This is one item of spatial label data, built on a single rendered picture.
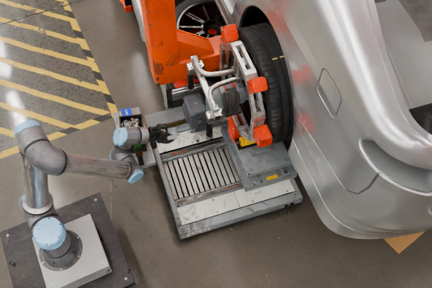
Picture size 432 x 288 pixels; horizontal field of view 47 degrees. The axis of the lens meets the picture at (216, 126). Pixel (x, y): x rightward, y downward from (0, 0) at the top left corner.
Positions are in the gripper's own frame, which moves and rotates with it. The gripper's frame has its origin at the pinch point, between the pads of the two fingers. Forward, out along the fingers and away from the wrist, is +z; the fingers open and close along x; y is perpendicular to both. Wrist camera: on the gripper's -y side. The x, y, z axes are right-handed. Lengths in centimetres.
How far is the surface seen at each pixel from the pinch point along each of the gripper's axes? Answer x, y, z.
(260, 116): -22, 42, 22
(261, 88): -18, 57, 15
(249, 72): -6, 56, 15
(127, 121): 27.9, -20.1, -14.1
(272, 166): -16, -16, 71
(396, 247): -88, -11, 129
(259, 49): 2, 65, 20
